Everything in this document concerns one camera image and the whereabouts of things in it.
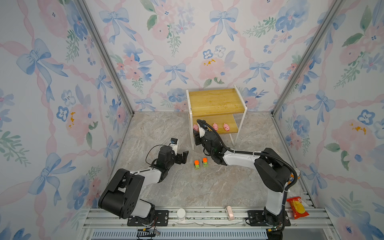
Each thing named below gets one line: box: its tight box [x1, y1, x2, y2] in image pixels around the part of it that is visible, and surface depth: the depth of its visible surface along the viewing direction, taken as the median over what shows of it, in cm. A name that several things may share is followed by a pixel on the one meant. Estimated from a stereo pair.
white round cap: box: [177, 208, 186, 218], surface depth 71 cm
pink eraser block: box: [227, 205, 235, 221], surface depth 75 cm
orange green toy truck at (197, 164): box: [193, 160, 201, 170], surface depth 92 cm
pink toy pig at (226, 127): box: [223, 123, 231, 132], surface depth 90 cm
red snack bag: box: [286, 196, 310, 220], surface depth 77 cm
